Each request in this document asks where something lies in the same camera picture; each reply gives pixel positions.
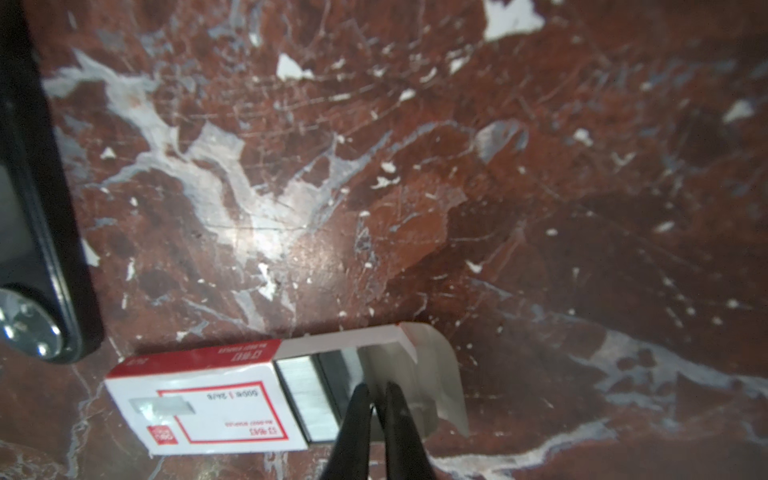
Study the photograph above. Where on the black stapler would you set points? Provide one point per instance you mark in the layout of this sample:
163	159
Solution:
49	309

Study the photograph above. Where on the red white staple box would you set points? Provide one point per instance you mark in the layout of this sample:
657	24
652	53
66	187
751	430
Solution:
284	395

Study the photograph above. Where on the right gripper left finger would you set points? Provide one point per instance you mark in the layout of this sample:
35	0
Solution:
349	458

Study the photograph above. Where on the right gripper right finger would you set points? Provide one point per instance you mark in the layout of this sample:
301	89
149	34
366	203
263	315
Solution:
406	458

